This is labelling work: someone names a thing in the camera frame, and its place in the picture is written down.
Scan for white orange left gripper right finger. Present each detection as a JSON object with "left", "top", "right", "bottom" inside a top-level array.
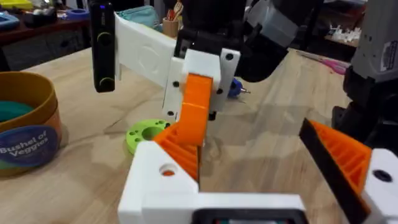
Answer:
[{"left": 298, "top": 118, "right": 398, "bottom": 224}]

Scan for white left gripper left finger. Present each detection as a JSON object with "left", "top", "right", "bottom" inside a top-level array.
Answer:
[{"left": 117, "top": 140, "right": 200, "bottom": 224}]

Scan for green disc with holes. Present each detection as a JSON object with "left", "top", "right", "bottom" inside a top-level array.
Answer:
[{"left": 125, "top": 118, "right": 172, "bottom": 156}]

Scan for wooden cup with utensils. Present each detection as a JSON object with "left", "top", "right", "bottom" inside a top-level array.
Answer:
[{"left": 162, "top": 0, "right": 185, "bottom": 39}]

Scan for teal soft bag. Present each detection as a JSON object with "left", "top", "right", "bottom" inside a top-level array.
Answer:
[{"left": 116, "top": 5, "right": 163, "bottom": 32}]

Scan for pink scissors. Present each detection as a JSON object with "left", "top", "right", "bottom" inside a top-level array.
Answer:
[{"left": 297, "top": 50, "right": 351, "bottom": 76}]

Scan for heap of white small parts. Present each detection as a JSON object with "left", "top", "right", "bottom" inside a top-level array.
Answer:
[{"left": 328, "top": 24, "right": 363, "bottom": 44}]

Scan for brown toy tub blue label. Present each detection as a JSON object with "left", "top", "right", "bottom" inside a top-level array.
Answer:
[{"left": 0, "top": 71, "right": 63, "bottom": 179}]

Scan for yellow box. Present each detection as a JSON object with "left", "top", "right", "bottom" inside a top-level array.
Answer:
[{"left": 0, "top": 0, "right": 34, "bottom": 11}]

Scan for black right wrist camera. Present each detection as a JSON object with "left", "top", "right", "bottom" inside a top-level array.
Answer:
[{"left": 88, "top": 0, "right": 117, "bottom": 93}]

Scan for blue ring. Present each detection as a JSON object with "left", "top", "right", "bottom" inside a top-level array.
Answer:
[{"left": 64, "top": 8, "right": 91, "bottom": 21}]

